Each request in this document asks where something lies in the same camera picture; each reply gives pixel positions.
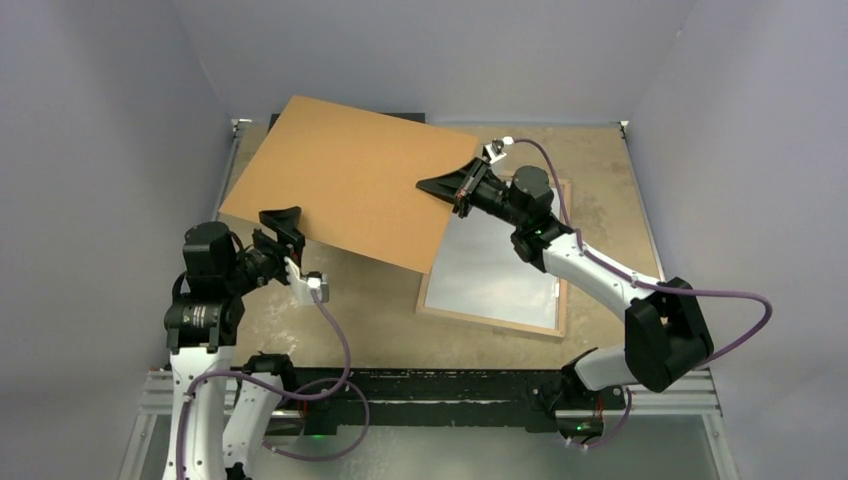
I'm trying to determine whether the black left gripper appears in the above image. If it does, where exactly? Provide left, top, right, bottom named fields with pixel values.
left=224, top=206, right=305, bottom=294

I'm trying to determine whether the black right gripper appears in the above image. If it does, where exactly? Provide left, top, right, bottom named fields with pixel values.
left=417, top=157, right=527, bottom=228

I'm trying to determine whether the large printed photo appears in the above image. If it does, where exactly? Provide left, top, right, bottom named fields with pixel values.
left=416, top=210, right=567, bottom=339

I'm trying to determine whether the white wooden picture frame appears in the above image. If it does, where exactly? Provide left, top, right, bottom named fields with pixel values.
left=415, top=173, right=572, bottom=339

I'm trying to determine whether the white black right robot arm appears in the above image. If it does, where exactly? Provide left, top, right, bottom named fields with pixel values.
left=416, top=158, right=714, bottom=407

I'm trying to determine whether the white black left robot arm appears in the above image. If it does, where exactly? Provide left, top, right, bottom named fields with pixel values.
left=163, top=207, right=305, bottom=479

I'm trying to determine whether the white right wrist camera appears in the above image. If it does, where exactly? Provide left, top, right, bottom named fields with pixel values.
left=481, top=136, right=515, bottom=164

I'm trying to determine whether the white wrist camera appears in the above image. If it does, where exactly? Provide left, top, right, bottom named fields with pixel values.
left=284, top=257, right=330, bottom=306
left=481, top=136, right=515, bottom=164

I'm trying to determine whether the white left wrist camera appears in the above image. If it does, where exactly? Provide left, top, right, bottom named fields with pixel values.
left=284, top=257, right=330, bottom=306

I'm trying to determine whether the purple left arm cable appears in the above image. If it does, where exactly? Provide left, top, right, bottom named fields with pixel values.
left=173, top=288, right=372, bottom=480

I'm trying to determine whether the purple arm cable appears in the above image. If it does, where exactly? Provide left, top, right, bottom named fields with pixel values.
left=173, top=288, right=372, bottom=480
left=513, top=137, right=774, bottom=452

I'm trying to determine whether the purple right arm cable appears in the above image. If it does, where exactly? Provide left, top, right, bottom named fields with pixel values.
left=513, top=137, right=774, bottom=452

